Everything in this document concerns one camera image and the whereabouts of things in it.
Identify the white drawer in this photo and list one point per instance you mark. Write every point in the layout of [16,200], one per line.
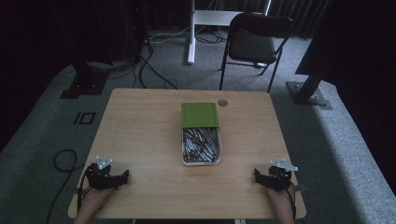
[184,161]

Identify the grey round table grommet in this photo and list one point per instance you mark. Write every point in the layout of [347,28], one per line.
[222,103]

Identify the grey tape tab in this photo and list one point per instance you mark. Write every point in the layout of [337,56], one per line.
[300,188]

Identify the black metal stand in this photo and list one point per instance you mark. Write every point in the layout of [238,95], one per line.
[308,90]
[85,81]

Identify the green drawer box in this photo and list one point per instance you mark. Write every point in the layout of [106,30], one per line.
[199,115]

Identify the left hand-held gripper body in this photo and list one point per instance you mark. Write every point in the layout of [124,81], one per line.
[99,177]

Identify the person's right hand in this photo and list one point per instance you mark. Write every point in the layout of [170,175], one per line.
[281,205]

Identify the person's left hand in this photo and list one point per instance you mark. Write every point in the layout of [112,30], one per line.
[93,203]

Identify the pile of pens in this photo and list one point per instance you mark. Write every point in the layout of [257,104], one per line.
[200,144]

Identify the black folding chair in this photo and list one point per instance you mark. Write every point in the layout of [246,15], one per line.
[252,43]

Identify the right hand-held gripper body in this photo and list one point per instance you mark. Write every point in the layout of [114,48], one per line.
[280,177]

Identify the white desk frame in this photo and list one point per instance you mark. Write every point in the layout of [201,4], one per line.
[192,34]

